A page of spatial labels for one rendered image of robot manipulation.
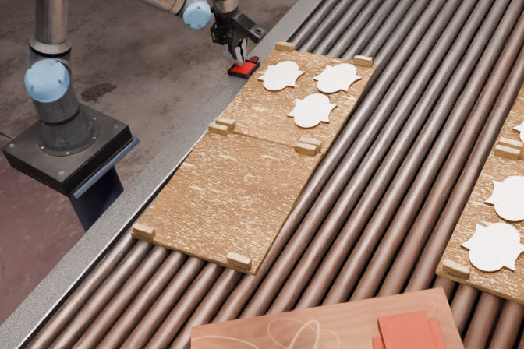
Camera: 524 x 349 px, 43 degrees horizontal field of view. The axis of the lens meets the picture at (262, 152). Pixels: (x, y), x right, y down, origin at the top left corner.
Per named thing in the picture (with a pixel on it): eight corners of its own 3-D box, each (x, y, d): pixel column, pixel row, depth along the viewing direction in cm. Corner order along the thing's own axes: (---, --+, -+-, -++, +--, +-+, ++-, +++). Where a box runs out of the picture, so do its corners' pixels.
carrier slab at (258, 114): (213, 130, 191) (211, 125, 190) (275, 50, 215) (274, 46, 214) (323, 157, 176) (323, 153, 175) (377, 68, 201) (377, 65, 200)
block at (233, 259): (227, 264, 153) (225, 256, 151) (231, 258, 154) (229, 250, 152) (249, 271, 151) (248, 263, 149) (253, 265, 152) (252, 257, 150)
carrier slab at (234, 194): (131, 237, 165) (129, 233, 164) (210, 132, 190) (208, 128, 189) (255, 276, 151) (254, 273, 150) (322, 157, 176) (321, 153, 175)
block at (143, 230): (133, 234, 164) (130, 227, 162) (137, 228, 165) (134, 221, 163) (153, 240, 161) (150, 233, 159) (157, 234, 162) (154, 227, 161)
